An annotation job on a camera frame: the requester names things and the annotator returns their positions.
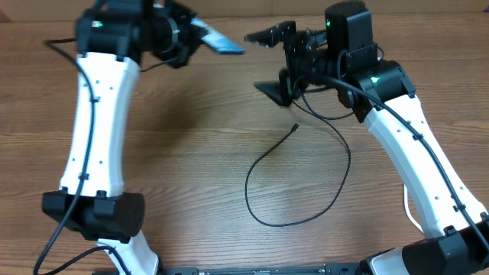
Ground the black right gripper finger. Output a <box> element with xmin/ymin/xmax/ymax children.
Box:
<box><xmin>244</xmin><ymin>21</ymin><xmax>296</xmax><ymax>47</ymax></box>
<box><xmin>254</xmin><ymin>68</ymin><xmax>302</xmax><ymax>107</ymax></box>

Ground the black USB-C charger cable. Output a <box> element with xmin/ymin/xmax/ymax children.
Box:
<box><xmin>244</xmin><ymin>74</ymin><xmax>377</xmax><ymax>228</ymax></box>

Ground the Samsung Galaxy smartphone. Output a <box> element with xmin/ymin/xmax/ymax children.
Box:
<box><xmin>191</xmin><ymin>18</ymin><xmax>245</xmax><ymax>55</ymax></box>

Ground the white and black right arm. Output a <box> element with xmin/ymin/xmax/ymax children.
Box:
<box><xmin>245</xmin><ymin>1</ymin><xmax>488</xmax><ymax>274</ymax></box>

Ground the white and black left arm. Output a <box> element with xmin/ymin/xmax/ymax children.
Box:
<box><xmin>42</xmin><ymin>1</ymin><xmax>204</xmax><ymax>274</ymax></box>

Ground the white power strip cord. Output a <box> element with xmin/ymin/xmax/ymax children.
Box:
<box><xmin>403</xmin><ymin>183</ymin><xmax>424</xmax><ymax>233</ymax></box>

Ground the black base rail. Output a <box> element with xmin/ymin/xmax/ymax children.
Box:
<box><xmin>91</xmin><ymin>262</ymin><xmax>362</xmax><ymax>275</ymax></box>

